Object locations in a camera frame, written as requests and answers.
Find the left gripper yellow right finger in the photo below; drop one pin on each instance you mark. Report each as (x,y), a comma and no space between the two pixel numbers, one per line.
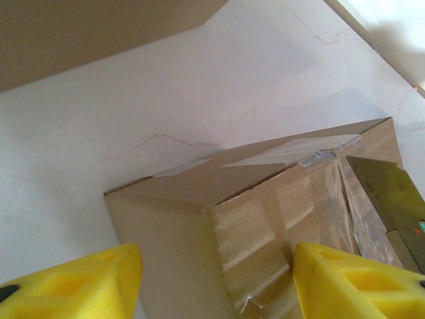
(348,292)

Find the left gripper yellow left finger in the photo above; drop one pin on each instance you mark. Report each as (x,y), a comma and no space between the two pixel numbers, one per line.
(73,292)

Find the orange black utility knife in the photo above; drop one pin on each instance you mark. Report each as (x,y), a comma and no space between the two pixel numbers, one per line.
(391,199)

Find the brown taped cardboard box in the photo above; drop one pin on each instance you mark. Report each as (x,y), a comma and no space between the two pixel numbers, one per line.
(83,33)
(249,206)

